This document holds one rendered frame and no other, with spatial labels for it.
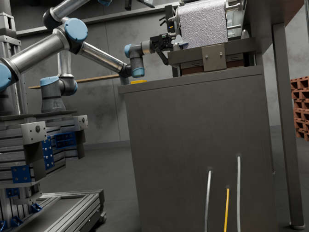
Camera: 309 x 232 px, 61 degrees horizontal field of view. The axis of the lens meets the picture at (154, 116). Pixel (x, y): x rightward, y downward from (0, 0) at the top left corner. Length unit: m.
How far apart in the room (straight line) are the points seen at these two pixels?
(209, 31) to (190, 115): 0.50
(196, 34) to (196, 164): 0.69
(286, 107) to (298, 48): 4.04
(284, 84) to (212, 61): 0.51
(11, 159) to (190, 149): 0.80
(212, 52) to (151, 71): 4.12
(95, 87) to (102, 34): 1.09
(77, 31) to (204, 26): 0.65
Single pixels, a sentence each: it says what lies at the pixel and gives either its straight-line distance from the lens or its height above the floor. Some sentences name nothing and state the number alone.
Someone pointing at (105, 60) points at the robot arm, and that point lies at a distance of 1.57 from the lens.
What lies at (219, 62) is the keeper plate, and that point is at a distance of 1.24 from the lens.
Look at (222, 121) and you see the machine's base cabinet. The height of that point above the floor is 0.68.
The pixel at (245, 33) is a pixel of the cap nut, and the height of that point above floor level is 1.06.
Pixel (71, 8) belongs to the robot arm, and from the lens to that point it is 1.78.
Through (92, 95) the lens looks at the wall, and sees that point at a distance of 5.65.
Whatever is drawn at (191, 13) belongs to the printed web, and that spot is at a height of 1.25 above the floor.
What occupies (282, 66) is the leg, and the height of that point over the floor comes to 0.91.
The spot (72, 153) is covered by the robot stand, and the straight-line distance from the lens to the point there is 1.74.
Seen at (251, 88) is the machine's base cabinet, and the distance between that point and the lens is 1.20.
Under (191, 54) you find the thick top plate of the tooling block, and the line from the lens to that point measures 1.28.
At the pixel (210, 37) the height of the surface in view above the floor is 1.10.
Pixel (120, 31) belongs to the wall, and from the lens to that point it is 5.61.
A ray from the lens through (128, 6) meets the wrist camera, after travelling 1.71.
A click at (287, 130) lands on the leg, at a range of 1.62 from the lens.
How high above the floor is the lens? 0.79
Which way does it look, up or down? 3 degrees down
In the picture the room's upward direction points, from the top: 7 degrees counter-clockwise
